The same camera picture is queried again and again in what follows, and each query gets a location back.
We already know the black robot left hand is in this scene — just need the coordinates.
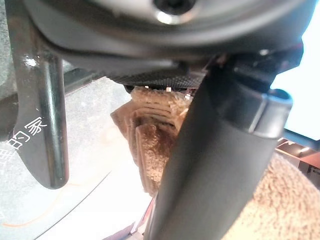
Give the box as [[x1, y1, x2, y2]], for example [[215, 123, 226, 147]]
[[22, 0, 316, 240]]

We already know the brown terry cloth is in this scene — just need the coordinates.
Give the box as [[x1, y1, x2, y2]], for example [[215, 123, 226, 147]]
[[109, 86, 320, 240]]

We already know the dark glossy bar, white lettering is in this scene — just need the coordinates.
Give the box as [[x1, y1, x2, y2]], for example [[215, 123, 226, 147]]
[[4, 0, 70, 190]]

